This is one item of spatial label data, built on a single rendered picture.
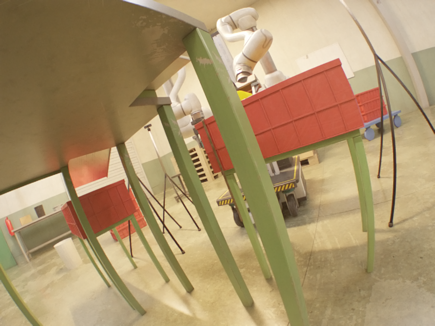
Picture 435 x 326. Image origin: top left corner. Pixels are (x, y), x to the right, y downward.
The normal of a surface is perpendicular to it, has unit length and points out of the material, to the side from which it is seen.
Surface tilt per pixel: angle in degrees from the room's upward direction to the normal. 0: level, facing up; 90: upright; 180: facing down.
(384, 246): 0
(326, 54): 90
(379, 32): 90
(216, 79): 90
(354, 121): 90
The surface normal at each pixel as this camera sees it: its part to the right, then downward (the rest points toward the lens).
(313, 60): -0.54, 0.27
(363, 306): -0.36, -0.93
